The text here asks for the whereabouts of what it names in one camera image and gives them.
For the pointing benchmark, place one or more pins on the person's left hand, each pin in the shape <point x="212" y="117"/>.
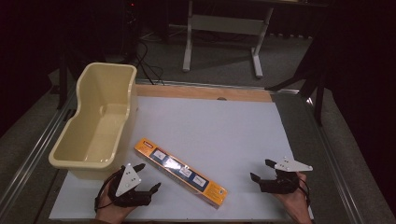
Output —
<point x="109" y="214"/>

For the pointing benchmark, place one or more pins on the black metal stand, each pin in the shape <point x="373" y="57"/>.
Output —
<point x="62" y="84"/>

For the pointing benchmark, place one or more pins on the person's right hand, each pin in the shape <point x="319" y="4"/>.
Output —
<point x="295" y="207"/>

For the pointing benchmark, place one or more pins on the white metal desk frame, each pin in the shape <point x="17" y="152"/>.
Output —
<point x="229" y="25"/>

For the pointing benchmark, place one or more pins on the cream plastic tub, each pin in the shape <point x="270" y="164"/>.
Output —
<point x="93" y="146"/>

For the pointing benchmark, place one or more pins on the white table mat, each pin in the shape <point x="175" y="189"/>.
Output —
<point x="218" y="137"/>

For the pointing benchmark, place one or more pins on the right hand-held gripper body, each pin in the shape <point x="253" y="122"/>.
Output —
<point x="280" y="185"/>

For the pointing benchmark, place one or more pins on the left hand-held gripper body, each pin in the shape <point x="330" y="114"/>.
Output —
<point x="128" y="182"/>

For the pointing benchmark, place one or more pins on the long orange box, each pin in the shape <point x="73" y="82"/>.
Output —
<point x="183" y="172"/>

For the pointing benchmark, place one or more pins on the dark equipment tower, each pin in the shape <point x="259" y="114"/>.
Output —
<point x="130" y="28"/>

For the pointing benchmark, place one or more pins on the aluminium frame rail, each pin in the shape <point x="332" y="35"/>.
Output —
<point x="336" y="161"/>
<point x="34" y="155"/>
<point x="186" y="83"/>

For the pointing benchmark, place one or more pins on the black stand legs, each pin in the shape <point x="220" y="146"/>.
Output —
<point x="319" y="93"/>

